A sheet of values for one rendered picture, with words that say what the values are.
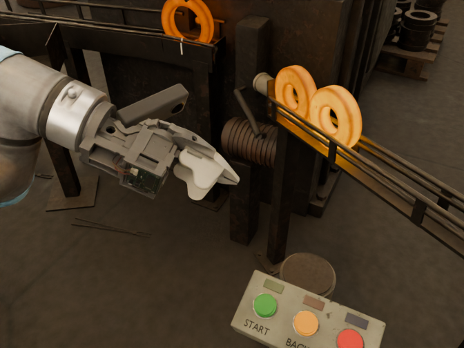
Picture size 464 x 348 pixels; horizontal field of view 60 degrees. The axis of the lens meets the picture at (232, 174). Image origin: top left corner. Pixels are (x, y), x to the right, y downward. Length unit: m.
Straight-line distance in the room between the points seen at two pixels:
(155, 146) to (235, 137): 0.74
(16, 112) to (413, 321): 1.33
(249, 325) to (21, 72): 0.53
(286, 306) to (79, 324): 0.90
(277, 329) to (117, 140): 0.42
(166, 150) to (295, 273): 0.46
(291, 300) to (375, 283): 0.86
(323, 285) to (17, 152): 0.62
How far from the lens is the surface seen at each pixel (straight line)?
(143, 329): 1.44
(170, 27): 1.44
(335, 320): 0.75
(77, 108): 0.55
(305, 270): 0.90
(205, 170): 0.55
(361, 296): 1.54
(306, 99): 1.02
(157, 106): 0.59
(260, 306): 0.74
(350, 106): 0.92
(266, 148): 1.23
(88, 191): 1.91
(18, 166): 0.64
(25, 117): 0.58
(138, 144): 0.53
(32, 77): 0.58
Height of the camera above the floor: 1.24
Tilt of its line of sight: 41 degrees down
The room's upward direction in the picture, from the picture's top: straight up
